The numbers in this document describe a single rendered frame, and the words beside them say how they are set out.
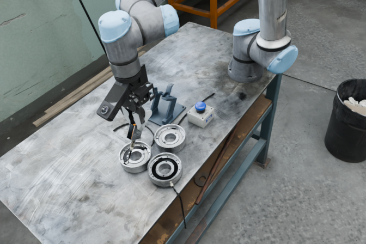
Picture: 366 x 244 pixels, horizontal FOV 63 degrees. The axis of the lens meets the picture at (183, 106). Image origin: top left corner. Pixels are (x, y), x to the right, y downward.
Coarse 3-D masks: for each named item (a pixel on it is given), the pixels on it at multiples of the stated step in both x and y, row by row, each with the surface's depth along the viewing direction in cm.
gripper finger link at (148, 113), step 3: (144, 108) 86; (147, 111) 88; (150, 111) 89; (135, 114) 84; (147, 114) 88; (150, 114) 90; (135, 117) 86; (138, 117) 84; (147, 117) 89; (138, 120) 86; (147, 120) 89; (138, 123) 87; (144, 123) 87; (138, 126) 88; (141, 126) 87; (144, 126) 89; (138, 129) 89; (141, 129) 89
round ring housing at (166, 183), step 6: (156, 156) 94; (162, 156) 95; (168, 156) 94; (174, 156) 93; (150, 162) 92; (162, 162) 93; (168, 162) 93; (180, 162) 91; (150, 168) 92; (156, 168) 91; (162, 168) 94; (168, 168) 94; (180, 168) 89; (150, 174) 90; (162, 174) 90; (168, 174) 89; (180, 174) 90; (156, 180) 87; (162, 180) 87; (168, 180) 87; (174, 180) 88; (162, 186) 90
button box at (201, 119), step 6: (192, 108) 107; (210, 108) 106; (192, 114) 105; (198, 114) 105; (204, 114) 105; (210, 114) 106; (192, 120) 107; (198, 120) 105; (204, 120) 104; (210, 120) 108; (204, 126) 105
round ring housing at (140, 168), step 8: (128, 144) 98; (136, 144) 99; (144, 144) 98; (120, 152) 96; (136, 152) 98; (120, 160) 95; (128, 160) 94; (128, 168) 92; (136, 168) 92; (144, 168) 93
